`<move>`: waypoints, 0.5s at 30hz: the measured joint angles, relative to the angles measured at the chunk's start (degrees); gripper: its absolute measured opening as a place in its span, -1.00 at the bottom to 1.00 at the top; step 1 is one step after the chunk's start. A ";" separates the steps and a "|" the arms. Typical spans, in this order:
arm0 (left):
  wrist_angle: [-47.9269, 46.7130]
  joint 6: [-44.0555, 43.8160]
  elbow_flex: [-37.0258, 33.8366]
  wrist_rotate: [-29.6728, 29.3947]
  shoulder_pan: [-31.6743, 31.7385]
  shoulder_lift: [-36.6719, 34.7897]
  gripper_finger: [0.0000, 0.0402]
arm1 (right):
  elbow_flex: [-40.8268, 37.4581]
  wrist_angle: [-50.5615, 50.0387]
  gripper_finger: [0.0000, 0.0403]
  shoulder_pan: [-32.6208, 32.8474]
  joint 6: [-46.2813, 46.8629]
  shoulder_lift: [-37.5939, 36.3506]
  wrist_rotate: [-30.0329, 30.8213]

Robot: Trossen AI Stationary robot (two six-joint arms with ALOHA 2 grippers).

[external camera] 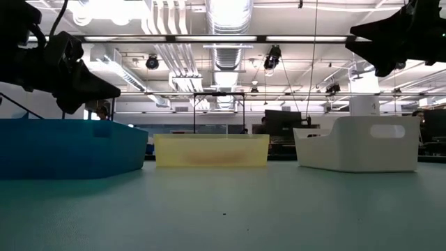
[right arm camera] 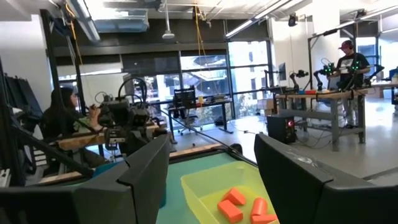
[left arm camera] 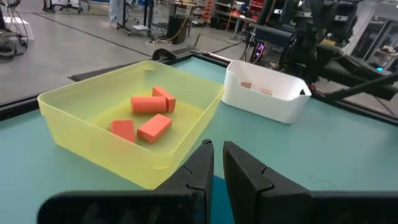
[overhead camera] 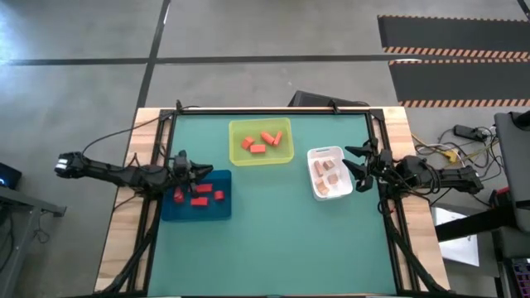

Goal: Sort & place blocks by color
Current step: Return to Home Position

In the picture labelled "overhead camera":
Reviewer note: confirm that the red rectangular block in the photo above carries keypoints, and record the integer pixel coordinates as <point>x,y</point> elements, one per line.
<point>199,201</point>
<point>179,195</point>

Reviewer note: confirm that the black box blue light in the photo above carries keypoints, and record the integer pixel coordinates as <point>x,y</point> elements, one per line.
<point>8,176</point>

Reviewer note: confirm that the black floor mat striped edge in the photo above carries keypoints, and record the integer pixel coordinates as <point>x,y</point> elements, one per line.
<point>459,80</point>
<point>455,33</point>

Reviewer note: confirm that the white plastic bin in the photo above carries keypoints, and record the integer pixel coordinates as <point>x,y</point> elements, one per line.
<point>341,190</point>

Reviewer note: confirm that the white paper sheet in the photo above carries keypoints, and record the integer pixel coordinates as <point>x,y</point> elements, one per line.
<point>459,248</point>

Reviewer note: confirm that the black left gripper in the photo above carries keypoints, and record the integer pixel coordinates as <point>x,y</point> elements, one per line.
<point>190,173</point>

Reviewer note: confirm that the computer keyboard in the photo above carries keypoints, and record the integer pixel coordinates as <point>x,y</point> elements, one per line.
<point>522,273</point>

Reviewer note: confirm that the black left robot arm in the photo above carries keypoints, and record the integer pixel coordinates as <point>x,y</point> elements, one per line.
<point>124,176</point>

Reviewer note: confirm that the grey metal stand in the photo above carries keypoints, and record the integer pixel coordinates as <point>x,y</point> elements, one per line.
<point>25,200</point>

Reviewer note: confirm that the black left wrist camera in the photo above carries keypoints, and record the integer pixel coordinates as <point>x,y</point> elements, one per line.
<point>181,161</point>

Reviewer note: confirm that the black aluminium table frame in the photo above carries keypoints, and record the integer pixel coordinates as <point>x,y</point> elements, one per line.
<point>269,111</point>

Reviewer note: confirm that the yellow translucent plastic bin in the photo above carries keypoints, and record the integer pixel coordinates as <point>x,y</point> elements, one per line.
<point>265,159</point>

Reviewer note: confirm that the black power strip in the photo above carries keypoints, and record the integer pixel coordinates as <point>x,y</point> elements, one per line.
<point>465,131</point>

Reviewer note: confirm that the red and black device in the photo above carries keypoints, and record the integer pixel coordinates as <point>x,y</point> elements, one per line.
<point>501,191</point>

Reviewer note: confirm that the blue plastic bin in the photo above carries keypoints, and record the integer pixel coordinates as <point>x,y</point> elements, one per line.
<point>194,213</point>

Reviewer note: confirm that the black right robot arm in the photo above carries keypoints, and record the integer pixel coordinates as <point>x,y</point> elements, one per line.
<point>447,178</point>

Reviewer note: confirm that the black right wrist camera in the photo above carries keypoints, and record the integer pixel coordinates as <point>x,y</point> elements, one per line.
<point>386,159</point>

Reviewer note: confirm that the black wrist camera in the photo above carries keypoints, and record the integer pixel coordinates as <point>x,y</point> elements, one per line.
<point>386,159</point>
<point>181,161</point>

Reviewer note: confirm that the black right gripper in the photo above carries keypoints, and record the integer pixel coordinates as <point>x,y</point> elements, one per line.
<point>374,165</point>

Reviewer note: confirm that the grey equipment cart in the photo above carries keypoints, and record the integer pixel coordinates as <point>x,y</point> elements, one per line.
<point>513,165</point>

